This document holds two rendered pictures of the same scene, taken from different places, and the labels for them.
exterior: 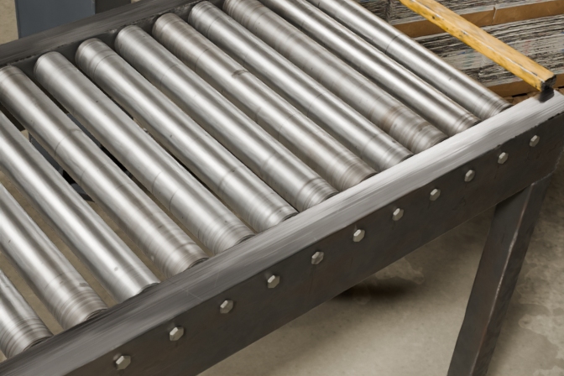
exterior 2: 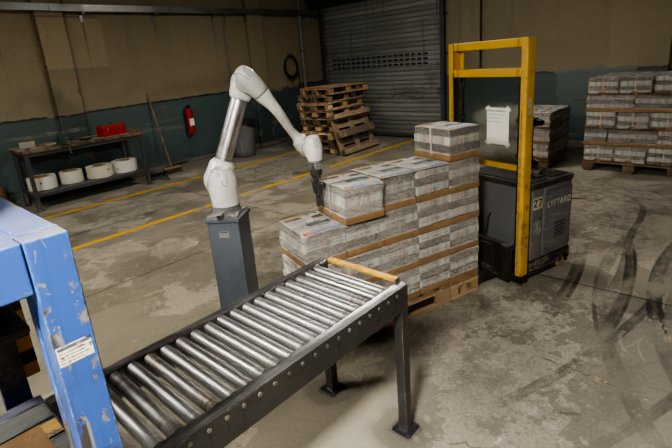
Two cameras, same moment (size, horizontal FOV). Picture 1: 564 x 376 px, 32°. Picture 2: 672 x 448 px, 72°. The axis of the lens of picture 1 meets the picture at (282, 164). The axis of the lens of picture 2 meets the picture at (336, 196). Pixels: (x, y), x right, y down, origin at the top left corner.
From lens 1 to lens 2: 79 cm
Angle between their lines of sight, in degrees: 23
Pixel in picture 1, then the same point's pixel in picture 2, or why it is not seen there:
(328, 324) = (354, 397)
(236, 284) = (316, 347)
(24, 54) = (238, 304)
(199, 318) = (308, 359)
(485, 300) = (400, 360)
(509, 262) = (403, 342)
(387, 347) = (377, 400)
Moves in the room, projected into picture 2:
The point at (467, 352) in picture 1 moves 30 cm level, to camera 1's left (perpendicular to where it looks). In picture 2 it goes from (401, 382) to (339, 390)
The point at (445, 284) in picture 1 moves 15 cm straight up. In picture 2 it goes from (393, 374) to (392, 352)
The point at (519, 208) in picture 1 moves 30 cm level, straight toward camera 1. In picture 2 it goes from (400, 322) to (394, 362)
